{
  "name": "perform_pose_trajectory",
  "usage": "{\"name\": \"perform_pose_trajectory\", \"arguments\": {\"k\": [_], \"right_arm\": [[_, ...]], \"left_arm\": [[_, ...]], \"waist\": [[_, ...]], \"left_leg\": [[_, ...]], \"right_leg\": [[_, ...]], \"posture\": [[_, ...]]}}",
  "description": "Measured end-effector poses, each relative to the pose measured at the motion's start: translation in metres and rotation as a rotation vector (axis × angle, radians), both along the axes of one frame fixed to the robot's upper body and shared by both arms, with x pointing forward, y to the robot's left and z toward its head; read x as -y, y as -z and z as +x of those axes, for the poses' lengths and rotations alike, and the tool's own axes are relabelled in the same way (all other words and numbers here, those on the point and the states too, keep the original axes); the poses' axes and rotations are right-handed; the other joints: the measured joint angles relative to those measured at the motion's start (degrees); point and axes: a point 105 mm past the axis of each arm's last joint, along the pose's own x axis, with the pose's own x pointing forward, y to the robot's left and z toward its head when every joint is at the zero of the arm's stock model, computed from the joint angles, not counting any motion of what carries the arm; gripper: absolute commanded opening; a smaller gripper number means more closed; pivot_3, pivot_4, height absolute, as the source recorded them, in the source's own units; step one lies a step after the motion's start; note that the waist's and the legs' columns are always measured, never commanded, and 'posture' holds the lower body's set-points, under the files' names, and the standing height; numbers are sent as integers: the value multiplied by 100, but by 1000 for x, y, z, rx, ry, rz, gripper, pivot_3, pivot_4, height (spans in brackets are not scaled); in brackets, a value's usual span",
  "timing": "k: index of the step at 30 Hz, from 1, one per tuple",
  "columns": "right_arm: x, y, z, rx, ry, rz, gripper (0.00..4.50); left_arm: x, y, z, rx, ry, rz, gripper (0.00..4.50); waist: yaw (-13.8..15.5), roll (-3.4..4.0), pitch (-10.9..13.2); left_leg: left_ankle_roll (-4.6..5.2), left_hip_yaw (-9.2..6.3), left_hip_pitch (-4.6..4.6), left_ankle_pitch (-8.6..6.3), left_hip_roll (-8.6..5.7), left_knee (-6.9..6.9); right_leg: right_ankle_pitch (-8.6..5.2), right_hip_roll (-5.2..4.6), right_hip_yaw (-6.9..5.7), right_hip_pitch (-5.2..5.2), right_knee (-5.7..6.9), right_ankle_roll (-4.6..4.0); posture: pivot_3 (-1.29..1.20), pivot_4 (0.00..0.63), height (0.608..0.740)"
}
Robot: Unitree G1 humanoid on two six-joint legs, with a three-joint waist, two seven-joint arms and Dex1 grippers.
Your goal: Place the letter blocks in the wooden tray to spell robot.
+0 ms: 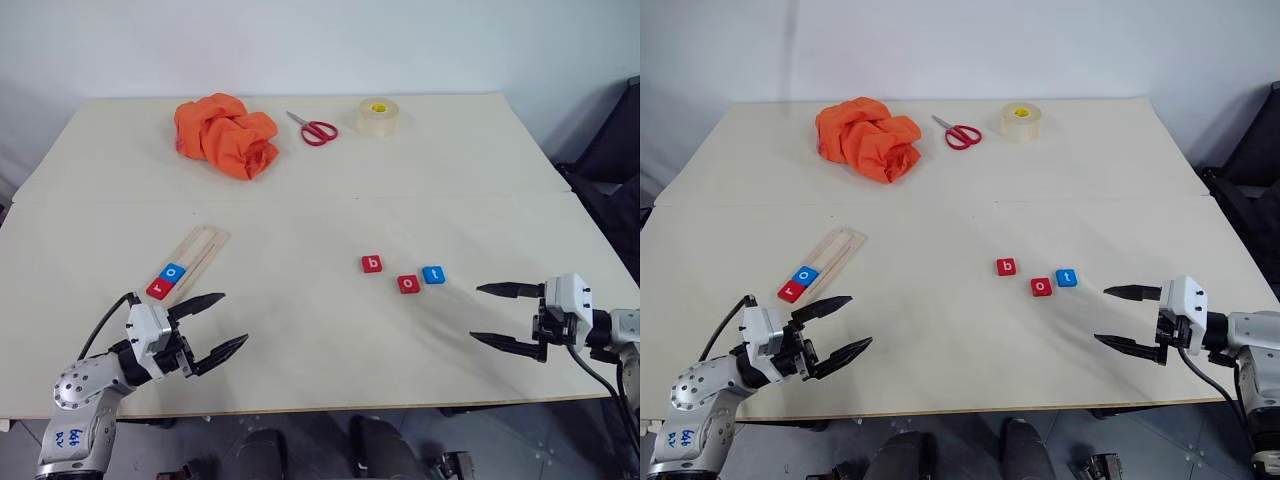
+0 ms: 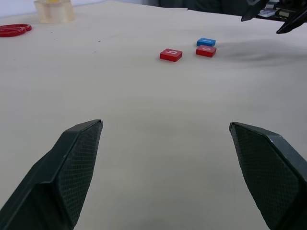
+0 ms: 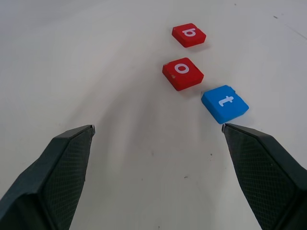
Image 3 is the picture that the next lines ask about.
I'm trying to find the red tile letter o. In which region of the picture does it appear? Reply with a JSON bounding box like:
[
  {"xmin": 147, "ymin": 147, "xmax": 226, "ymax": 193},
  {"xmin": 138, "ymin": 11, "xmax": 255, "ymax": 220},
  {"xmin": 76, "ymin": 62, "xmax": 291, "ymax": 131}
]
[{"xmin": 162, "ymin": 57, "xmax": 205, "ymax": 92}]

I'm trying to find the red tile letter b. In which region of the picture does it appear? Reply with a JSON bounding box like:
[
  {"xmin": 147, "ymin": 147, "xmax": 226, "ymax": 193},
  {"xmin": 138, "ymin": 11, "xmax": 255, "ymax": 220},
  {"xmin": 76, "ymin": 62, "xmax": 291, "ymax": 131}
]
[{"xmin": 171, "ymin": 23, "xmax": 207, "ymax": 48}]

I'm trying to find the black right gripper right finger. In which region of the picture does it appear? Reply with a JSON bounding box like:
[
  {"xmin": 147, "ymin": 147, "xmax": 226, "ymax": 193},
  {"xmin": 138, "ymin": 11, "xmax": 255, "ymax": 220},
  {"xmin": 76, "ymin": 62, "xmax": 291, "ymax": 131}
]
[{"xmin": 222, "ymin": 123, "xmax": 307, "ymax": 230}]

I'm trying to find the blue tile letter t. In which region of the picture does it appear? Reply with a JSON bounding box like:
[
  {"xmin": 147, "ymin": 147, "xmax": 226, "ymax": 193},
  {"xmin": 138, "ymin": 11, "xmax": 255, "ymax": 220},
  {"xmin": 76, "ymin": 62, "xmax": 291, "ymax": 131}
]
[{"xmin": 201, "ymin": 85, "xmax": 249, "ymax": 125}]

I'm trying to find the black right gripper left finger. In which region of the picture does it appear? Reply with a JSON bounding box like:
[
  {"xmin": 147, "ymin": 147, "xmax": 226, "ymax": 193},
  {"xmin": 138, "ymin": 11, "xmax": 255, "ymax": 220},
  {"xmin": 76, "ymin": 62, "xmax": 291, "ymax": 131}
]
[{"xmin": 0, "ymin": 124, "xmax": 96, "ymax": 230}]

